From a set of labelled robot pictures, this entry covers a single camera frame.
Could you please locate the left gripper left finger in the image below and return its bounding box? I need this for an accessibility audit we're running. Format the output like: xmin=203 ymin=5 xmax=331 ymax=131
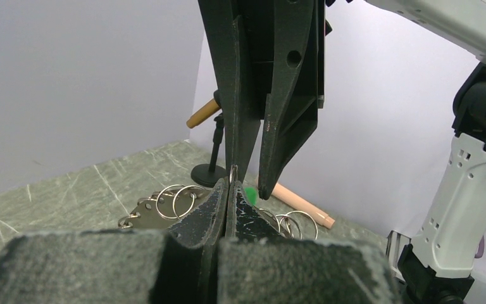
xmin=0 ymin=179 xmax=229 ymax=303

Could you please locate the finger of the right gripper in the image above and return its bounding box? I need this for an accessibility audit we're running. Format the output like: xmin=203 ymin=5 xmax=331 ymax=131
xmin=198 ymin=1 xmax=261 ymax=182
xmin=258 ymin=1 xmax=325 ymax=200

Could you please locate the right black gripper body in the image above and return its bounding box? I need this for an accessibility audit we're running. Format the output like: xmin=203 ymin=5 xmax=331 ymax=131
xmin=237 ymin=1 xmax=275 ymax=121

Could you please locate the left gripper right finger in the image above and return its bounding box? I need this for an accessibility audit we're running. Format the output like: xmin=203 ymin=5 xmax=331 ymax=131
xmin=216 ymin=181 xmax=401 ymax=303

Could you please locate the round metal keyring disc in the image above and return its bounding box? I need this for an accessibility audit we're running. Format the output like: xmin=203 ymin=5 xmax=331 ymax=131
xmin=117 ymin=183 xmax=319 ymax=239

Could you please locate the green tagged key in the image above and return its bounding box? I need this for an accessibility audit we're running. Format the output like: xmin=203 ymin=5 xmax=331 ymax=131
xmin=244 ymin=187 xmax=258 ymax=206

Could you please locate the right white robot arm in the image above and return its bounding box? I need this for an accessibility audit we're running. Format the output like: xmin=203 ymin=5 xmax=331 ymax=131
xmin=199 ymin=1 xmax=486 ymax=303

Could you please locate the pink cylindrical object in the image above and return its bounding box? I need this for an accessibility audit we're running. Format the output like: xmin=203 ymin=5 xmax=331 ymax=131
xmin=272 ymin=183 xmax=335 ymax=229

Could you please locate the gold microphone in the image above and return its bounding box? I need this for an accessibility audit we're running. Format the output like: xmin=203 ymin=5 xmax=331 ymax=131
xmin=186 ymin=98 xmax=221 ymax=129

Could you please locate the black microphone stand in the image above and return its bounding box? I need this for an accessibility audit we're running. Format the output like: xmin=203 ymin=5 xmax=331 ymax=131
xmin=190 ymin=89 xmax=226 ymax=187

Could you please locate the aluminium frame rail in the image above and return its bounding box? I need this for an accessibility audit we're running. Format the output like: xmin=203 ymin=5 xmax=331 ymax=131
xmin=385 ymin=231 xmax=411 ymax=283

